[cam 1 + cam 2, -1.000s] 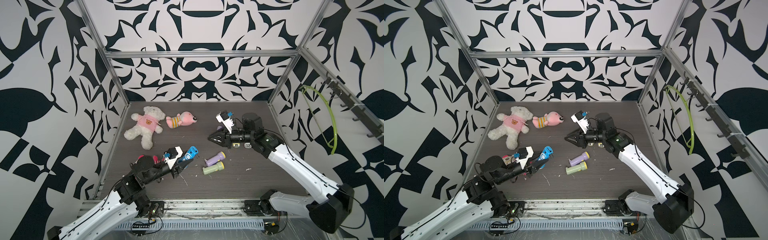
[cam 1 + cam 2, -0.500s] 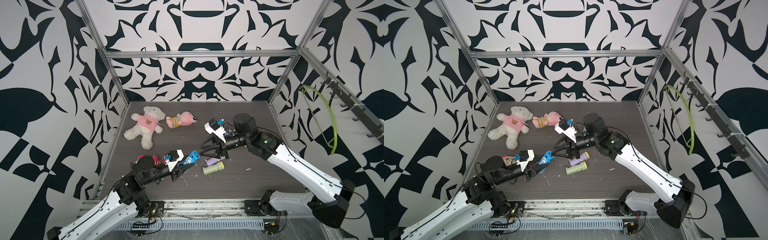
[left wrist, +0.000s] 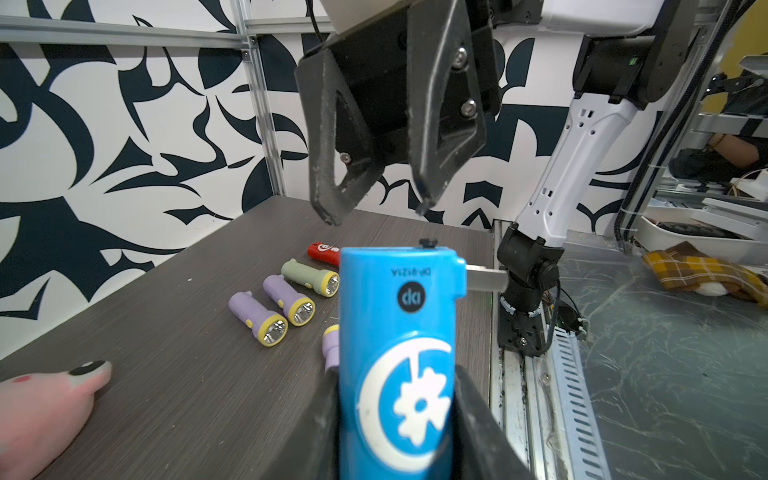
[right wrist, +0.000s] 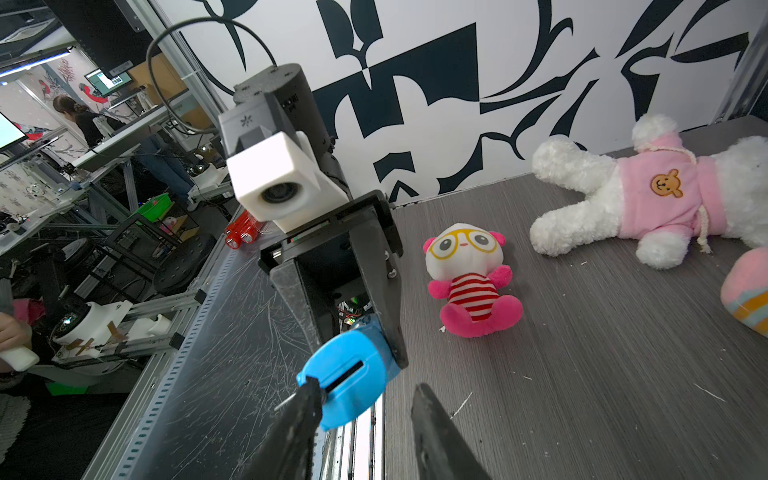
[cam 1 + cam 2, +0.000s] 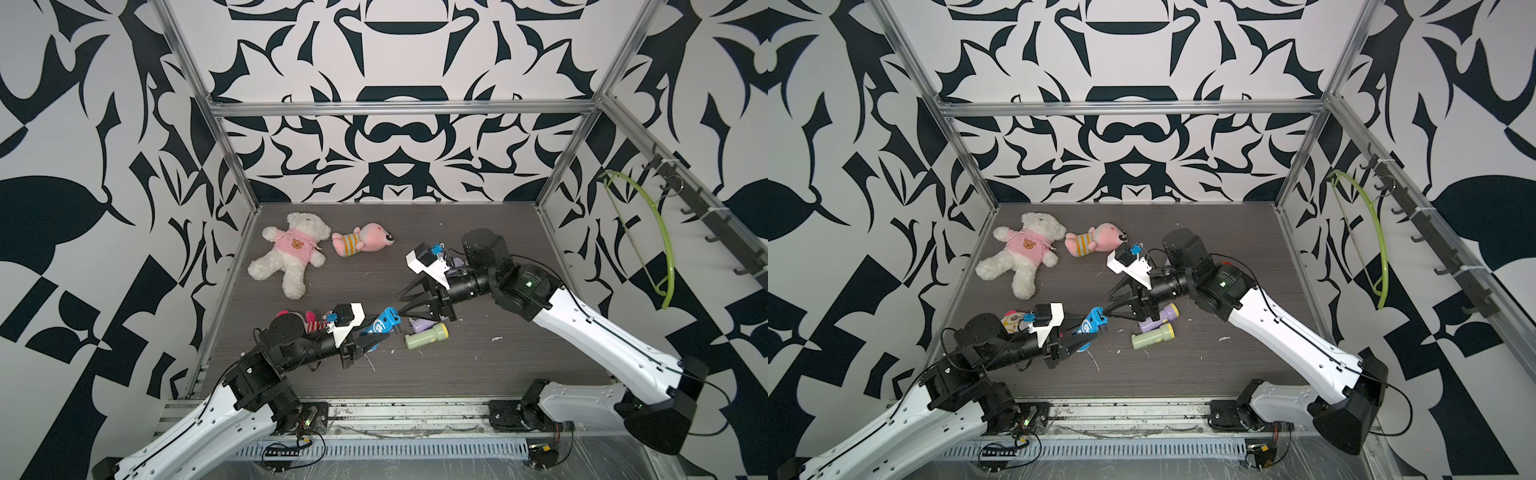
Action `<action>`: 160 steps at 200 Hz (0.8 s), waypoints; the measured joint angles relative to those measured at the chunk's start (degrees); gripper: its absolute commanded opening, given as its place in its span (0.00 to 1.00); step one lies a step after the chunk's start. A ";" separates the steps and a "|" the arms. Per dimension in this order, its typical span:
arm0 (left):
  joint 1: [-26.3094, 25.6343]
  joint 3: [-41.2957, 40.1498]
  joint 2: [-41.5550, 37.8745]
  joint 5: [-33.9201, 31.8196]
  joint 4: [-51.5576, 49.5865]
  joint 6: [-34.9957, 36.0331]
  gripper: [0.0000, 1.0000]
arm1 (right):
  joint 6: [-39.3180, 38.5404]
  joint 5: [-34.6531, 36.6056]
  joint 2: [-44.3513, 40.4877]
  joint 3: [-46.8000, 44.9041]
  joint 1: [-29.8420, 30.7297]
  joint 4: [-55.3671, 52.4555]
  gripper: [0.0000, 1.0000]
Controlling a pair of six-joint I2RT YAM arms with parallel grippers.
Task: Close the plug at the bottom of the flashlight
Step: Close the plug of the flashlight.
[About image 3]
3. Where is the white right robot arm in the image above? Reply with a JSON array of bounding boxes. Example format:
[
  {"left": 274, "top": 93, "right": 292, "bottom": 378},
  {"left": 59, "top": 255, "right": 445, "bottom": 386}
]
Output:
[{"left": 295, "top": 1, "right": 698, "bottom": 356}]

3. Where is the yellow plaid cloth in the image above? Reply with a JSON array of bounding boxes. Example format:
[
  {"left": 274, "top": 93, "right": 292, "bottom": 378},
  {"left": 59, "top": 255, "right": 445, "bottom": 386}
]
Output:
[{"left": 642, "top": 241, "right": 767, "bottom": 308}]

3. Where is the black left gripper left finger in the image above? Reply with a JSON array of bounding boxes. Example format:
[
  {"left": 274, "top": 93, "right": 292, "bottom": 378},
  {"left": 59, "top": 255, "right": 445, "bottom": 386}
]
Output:
[{"left": 260, "top": 368, "right": 341, "bottom": 480}]

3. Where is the blue flashlight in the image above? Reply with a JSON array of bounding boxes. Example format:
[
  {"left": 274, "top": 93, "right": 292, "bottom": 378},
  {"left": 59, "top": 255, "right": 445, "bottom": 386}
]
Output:
[{"left": 337, "top": 238, "right": 510, "bottom": 480}]

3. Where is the green flashlight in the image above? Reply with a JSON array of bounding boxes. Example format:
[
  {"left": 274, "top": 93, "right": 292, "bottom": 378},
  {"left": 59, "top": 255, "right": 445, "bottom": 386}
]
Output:
[{"left": 281, "top": 258, "right": 340, "bottom": 298}]

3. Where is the pink striped plush toy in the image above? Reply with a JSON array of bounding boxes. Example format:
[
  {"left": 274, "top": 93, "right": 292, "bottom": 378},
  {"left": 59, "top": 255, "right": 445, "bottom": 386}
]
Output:
[{"left": 1, "top": 360, "right": 113, "bottom": 479}]

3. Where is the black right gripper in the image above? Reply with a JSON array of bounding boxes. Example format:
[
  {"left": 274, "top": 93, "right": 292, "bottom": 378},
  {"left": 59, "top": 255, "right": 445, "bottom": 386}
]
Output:
[{"left": 296, "top": 1, "right": 500, "bottom": 226}]

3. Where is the red flashlight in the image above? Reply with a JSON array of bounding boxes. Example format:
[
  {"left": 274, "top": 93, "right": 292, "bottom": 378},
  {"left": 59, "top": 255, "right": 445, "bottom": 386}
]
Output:
[{"left": 307, "top": 242, "right": 341, "bottom": 267}]

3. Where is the purple flashlight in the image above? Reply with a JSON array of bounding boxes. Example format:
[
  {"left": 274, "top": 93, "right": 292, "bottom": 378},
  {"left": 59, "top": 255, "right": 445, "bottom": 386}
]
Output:
[
  {"left": 228, "top": 291, "right": 288, "bottom": 348},
  {"left": 262, "top": 275, "right": 316, "bottom": 327},
  {"left": 321, "top": 324, "right": 340, "bottom": 371}
]

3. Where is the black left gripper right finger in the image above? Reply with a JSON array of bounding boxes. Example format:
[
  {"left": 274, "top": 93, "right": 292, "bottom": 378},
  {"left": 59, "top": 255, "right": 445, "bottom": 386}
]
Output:
[{"left": 452, "top": 365, "right": 534, "bottom": 480}]

